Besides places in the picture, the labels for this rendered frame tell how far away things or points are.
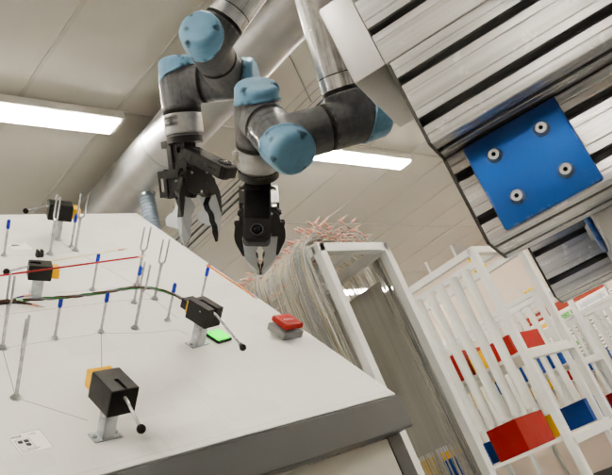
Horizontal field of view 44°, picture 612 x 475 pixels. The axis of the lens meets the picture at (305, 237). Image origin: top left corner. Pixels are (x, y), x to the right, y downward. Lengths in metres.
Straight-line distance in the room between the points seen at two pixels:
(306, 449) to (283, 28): 2.86
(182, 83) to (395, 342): 1.34
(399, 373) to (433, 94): 1.91
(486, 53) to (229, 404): 0.86
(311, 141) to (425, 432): 1.53
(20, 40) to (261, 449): 3.08
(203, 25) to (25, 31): 2.72
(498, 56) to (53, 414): 0.87
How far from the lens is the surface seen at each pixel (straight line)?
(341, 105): 1.18
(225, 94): 1.47
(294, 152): 1.12
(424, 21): 0.71
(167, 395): 1.35
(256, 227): 1.25
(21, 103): 4.35
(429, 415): 2.49
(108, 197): 4.90
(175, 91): 1.48
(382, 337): 2.55
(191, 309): 1.50
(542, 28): 0.68
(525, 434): 4.44
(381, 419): 1.48
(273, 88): 1.22
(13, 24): 3.97
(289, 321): 1.64
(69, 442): 1.20
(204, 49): 1.34
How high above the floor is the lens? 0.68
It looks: 20 degrees up
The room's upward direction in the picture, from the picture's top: 23 degrees counter-clockwise
